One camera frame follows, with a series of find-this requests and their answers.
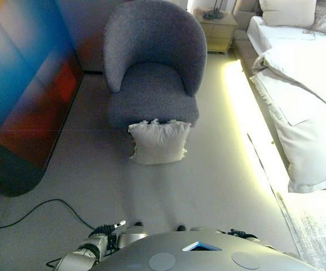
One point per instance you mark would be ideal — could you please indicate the beige upholstered bed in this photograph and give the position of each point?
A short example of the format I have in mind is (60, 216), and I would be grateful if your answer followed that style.
(243, 48)

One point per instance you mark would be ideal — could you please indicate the black lamp with white shade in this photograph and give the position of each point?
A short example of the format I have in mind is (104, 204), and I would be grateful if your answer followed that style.
(213, 13)

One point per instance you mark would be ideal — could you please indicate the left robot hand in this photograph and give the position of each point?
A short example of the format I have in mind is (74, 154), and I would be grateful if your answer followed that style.
(106, 229)

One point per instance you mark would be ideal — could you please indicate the grey textured rug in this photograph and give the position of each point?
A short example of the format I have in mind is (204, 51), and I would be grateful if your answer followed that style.
(318, 234)

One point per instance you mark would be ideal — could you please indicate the white duvet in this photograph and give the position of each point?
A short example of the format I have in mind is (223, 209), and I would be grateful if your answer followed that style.
(301, 65)

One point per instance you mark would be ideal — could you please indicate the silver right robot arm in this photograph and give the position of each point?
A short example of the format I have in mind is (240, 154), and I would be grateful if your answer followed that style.
(254, 239)

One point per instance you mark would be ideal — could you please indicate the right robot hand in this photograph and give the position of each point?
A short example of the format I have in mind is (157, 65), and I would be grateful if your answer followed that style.
(237, 232)

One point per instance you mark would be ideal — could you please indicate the beige wooden nightstand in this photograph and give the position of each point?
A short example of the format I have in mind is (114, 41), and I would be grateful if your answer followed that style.
(218, 31)

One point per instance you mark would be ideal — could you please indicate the left robot leg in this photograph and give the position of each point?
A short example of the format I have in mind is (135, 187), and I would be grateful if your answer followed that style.
(132, 235)

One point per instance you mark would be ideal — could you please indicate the grey robot torso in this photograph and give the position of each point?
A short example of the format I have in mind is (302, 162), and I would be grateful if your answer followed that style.
(197, 257)

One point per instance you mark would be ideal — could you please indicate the white fringed cushion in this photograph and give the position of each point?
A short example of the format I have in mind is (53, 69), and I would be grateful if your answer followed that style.
(158, 144)

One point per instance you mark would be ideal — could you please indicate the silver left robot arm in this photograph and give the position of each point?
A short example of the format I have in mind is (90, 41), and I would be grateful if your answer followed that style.
(89, 248)

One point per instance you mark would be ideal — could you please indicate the glossy dark cabinet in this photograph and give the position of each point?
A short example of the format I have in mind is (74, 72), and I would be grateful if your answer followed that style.
(19, 98)

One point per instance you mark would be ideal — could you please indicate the grey fabric armchair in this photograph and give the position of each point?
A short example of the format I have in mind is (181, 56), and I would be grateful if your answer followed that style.
(151, 93)

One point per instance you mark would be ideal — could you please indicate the beige pillow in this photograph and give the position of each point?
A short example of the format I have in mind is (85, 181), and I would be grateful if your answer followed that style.
(287, 12)

